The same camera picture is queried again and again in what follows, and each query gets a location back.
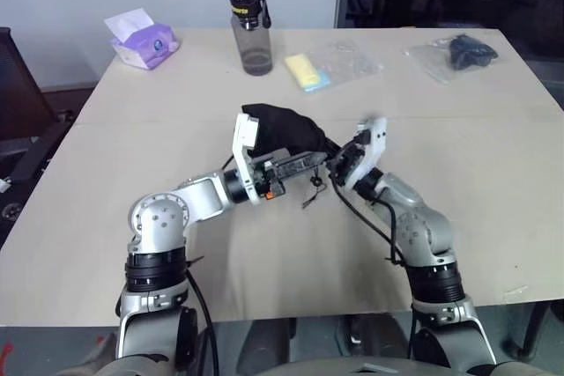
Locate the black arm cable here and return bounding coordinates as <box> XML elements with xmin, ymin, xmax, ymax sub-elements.
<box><xmin>184</xmin><ymin>256</ymin><xmax>220</xmax><ymax>376</ymax></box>
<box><xmin>329</xmin><ymin>175</ymin><xmax>404</xmax><ymax>267</ymax></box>

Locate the black drawstring pouch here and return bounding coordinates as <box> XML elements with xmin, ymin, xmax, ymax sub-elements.
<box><xmin>241</xmin><ymin>102</ymin><xmax>341</xmax><ymax>210</ymax></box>

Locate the yellow and blue sponge packet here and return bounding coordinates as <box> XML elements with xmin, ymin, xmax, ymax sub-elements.
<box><xmin>283</xmin><ymin>53</ymin><xmax>332</xmax><ymax>94</ymax></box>

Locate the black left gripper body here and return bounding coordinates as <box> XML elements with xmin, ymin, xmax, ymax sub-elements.
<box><xmin>247</xmin><ymin>157</ymin><xmax>290</xmax><ymax>203</ymax></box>

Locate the crumpled clear plastic bag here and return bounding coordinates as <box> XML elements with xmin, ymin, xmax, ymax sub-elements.
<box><xmin>308</xmin><ymin>38</ymin><xmax>383</xmax><ymax>83</ymax></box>

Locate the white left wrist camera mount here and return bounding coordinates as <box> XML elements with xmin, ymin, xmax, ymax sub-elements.
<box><xmin>230</xmin><ymin>112</ymin><xmax>266</xmax><ymax>206</ymax></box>

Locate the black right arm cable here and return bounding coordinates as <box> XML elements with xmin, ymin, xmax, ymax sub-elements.
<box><xmin>329</xmin><ymin>175</ymin><xmax>404</xmax><ymax>267</ymax></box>

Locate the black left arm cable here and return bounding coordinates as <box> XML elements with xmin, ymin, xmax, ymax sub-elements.
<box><xmin>184</xmin><ymin>256</ymin><xmax>220</xmax><ymax>376</ymax></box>

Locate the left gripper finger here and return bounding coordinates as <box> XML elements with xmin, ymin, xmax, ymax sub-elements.
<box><xmin>263</xmin><ymin>150</ymin><xmax>312</xmax><ymax>162</ymax></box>
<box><xmin>278</xmin><ymin>152</ymin><xmax>331</xmax><ymax>180</ymax></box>

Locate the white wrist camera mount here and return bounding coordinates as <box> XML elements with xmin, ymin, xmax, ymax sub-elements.
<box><xmin>230</xmin><ymin>112</ymin><xmax>266</xmax><ymax>206</ymax></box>
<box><xmin>343</xmin><ymin>116</ymin><xmax>390</xmax><ymax>192</ymax></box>

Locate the purple tissue pack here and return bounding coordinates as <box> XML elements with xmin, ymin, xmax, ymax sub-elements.
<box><xmin>103</xmin><ymin>7</ymin><xmax>183</xmax><ymax>71</ymax></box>

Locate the black chair base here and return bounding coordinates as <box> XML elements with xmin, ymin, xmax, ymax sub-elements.
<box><xmin>501</xmin><ymin>299</ymin><xmax>564</xmax><ymax>360</ymax></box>

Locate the clear bag with black item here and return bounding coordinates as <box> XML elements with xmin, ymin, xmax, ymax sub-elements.
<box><xmin>402</xmin><ymin>33</ymin><xmax>500</xmax><ymax>85</ymax></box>

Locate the black office chair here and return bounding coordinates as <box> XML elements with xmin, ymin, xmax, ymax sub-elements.
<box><xmin>0</xmin><ymin>26</ymin><xmax>75</xmax><ymax>236</ymax></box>

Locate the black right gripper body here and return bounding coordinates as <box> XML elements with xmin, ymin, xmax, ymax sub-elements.
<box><xmin>340</xmin><ymin>128</ymin><xmax>369</xmax><ymax>180</ymax></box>

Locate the smoky grey water bottle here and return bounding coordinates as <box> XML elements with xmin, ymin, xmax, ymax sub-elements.
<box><xmin>226</xmin><ymin>0</ymin><xmax>275</xmax><ymax>77</ymax></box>

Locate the grey robot torso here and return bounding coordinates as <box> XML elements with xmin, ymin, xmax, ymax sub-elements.
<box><xmin>65</xmin><ymin>349</ymin><xmax>564</xmax><ymax>376</ymax></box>

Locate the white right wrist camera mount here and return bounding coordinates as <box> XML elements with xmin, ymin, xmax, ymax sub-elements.
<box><xmin>343</xmin><ymin>116</ymin><xmax>390</xmax><ymax>192</ymax></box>

